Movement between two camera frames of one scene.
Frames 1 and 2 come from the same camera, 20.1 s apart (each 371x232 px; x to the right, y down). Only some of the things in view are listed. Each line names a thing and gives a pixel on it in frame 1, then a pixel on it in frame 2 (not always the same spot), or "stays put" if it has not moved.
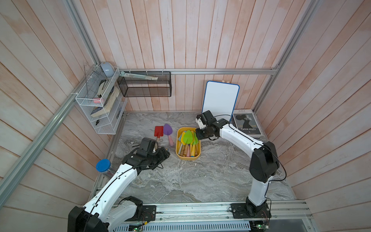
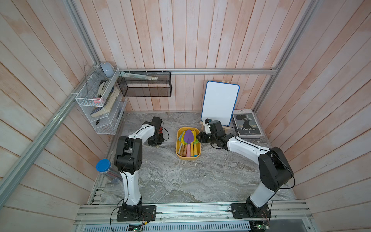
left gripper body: x=161 y=156 → x=156 y=139
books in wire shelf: x=107 y=94 stays put
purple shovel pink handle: x=168 y=130 → x=189 y=138
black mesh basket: x=145 y=83 stays put
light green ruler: x=123 y=74 stays put
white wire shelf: x=103 y=106 stays put
